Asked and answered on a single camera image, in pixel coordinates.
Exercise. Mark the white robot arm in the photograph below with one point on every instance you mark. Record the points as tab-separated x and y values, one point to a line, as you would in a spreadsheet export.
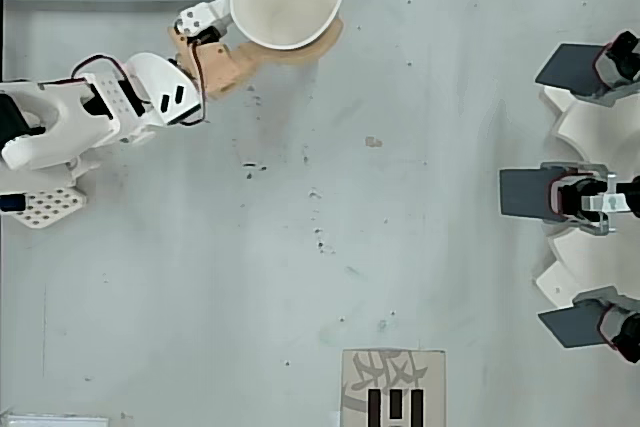
65	127

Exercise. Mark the white flat object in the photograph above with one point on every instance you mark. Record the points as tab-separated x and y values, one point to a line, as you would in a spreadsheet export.
50	421

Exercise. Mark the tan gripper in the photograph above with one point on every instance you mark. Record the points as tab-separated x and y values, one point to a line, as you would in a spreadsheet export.
220	63

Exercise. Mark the printed cardboard card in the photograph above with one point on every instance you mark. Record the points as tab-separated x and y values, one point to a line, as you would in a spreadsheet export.
392	387

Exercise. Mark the white machine base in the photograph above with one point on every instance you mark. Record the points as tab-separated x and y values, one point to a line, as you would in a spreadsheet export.
590	122

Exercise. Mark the grey paddle actuator unit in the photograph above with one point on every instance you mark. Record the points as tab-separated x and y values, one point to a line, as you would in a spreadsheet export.
525	192
570	67
570	327

